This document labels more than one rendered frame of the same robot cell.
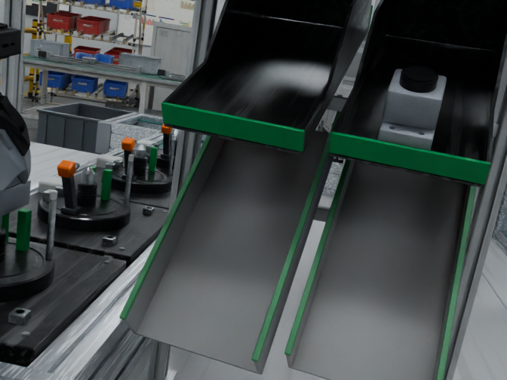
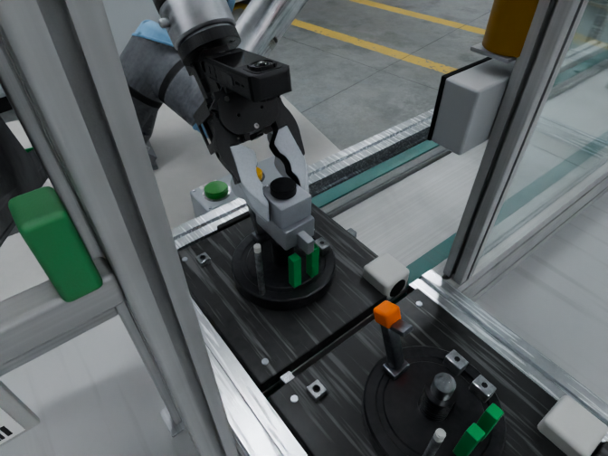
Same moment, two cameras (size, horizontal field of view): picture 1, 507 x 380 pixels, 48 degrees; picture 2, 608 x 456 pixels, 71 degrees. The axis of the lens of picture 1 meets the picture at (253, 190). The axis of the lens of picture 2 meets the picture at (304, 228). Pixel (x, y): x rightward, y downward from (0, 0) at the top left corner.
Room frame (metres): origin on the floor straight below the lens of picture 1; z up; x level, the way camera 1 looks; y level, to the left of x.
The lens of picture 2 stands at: (0.89, 0.03, 1.41)
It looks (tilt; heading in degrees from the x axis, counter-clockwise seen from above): 44 degrees down; 136
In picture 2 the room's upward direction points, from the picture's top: straight up
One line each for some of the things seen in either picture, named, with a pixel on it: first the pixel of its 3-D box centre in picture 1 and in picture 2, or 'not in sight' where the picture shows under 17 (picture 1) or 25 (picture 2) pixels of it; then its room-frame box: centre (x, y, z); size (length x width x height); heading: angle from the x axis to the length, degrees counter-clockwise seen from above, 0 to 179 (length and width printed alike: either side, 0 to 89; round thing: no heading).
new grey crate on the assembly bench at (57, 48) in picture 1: (50, 50); not in sight; (5.99, 2.31, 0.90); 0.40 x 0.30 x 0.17; 6
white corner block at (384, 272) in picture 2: not in sight; (384, 278); (0.71, 0.37, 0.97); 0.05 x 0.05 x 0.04; 84
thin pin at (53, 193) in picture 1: (51, 225); (260, 270); (0.62, 0.22, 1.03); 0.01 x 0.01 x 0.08
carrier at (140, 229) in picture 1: (87, 190); (439, 396); (0.85, 0.26, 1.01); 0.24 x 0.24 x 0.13; 84
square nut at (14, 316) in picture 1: (19, 316); (203, 260); (0.51, 0.21, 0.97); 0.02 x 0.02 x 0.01; 84
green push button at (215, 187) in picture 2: not in sight; (216, 192); (0.39, 0.32, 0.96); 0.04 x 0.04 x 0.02
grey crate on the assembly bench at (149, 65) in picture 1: (140, 63); not in sight; (6.09, 1.39, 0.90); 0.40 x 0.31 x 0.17; 94
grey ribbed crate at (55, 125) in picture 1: (117, 139); not in sight; (2.70, 0.69, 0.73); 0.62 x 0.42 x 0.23; 84
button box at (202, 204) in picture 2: not in sight; (252, 190); (0.39, 0.39, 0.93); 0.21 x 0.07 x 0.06; 84
